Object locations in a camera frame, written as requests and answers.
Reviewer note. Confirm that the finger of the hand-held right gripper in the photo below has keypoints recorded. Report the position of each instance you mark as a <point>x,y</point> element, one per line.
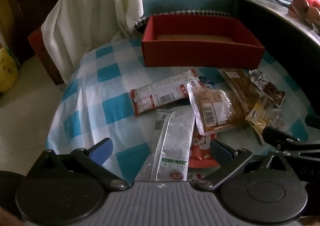
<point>275,137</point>
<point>313,121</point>

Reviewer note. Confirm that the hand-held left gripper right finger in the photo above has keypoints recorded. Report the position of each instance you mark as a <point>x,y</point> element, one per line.
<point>220,152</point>

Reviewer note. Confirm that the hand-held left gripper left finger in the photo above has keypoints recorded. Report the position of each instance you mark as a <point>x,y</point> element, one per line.
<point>102,149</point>

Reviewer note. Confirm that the orange red snack packet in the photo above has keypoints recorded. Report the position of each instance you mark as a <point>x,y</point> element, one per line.
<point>200,146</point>

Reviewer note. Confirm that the yellow snack packet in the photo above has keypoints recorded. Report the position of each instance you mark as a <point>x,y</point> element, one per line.
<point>262,116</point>

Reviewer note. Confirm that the white green label snack packet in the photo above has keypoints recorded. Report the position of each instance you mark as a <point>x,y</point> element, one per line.
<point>175,141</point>

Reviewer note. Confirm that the clear brown barcode snack pack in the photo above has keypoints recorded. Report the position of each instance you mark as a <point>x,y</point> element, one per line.
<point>212,106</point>

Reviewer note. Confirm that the brown white label snack packet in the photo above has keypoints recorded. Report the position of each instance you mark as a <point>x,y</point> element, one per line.
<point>242,83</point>

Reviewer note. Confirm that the red white snack bar packet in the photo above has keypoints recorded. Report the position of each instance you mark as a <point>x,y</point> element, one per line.
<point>160,93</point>

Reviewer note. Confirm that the red cardboard box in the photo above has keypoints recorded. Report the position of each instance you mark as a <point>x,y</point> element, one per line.
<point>200,53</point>

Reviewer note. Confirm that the blue white checked cloth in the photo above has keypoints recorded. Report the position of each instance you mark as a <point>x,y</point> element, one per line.
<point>87,106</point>

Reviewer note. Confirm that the silver and brown snack packet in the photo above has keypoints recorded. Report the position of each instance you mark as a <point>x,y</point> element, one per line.
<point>272,91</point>

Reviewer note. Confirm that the orange round fruit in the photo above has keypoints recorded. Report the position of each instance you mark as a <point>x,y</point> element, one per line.
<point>301,5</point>
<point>314,15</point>

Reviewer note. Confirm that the red floor box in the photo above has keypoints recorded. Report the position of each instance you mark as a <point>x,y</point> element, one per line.
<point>42,56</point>

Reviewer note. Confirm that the dark glass top table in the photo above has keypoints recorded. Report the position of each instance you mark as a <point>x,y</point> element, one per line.
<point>275,16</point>

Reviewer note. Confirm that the yellow bag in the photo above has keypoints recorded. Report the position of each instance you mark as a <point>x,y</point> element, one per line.
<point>7,71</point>

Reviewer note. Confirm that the houndstooth trimmed cushion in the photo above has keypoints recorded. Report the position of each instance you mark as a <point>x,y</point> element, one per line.
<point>140,22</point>

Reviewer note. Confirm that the white blanket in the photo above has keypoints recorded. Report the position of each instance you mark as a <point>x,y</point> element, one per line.
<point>87,16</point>

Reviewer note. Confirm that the wooden cabinet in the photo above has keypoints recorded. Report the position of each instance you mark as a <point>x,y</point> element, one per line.
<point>25,3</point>

